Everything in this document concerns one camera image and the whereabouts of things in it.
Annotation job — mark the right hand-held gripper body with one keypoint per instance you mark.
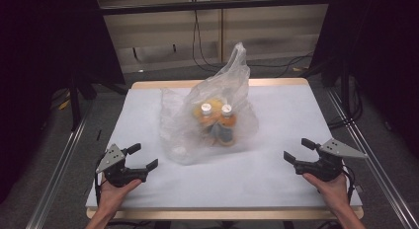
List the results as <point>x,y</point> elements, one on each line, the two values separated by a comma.
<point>324,168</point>

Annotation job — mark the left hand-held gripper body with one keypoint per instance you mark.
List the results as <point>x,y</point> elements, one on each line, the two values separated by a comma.
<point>116,171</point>

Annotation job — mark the clear plastic bag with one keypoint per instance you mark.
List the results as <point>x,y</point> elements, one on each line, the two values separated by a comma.
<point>184,137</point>

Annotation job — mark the orange juice bottle white cap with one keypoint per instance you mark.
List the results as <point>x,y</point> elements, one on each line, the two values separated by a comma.
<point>207,114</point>
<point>227,122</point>

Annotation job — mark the person's right hand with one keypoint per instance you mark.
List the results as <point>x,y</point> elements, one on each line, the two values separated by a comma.
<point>334,191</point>

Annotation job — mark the person's left hand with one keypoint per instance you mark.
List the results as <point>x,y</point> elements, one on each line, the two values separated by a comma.
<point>113,197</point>

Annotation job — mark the black metal stand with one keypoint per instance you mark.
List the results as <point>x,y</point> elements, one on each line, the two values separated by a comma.
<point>75,104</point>

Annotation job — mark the yellow floor tape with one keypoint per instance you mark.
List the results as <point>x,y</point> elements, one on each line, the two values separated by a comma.
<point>64,104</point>

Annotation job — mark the black curtain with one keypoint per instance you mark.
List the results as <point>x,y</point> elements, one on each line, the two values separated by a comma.
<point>382,58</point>
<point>39,58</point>

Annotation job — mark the black horizontal bar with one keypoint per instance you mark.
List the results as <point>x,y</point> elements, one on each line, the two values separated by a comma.
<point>214,5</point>

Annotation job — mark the metal floor rail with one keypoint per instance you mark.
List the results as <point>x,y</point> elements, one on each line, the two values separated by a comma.
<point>378,169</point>
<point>57,176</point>

